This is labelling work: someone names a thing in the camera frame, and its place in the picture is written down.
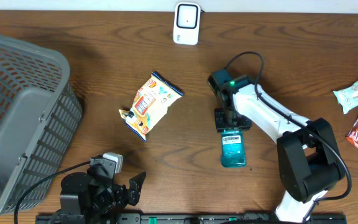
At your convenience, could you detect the grey plastic basket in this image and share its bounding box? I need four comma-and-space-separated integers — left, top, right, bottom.
0, 35, 83, 215

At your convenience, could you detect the white barcode scanner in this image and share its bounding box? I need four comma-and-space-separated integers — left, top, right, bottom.
173, 2, 201, 45

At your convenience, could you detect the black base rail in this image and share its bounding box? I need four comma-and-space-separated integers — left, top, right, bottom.
35, 213, 347, 224

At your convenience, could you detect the teal mouthwash bottle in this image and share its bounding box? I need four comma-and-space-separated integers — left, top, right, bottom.
221, 130, 247, 168

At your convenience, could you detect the light teal wipes packet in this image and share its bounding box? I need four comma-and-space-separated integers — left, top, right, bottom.
333, 81, 358, 114

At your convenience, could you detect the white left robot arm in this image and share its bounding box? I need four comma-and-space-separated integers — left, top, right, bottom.
58, 154, 146, 224

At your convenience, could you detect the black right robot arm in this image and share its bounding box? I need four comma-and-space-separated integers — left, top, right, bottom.
208, 69, 349, 223

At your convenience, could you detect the yellow snack bag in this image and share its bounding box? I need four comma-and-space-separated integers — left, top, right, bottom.
119, 71, 183, 142

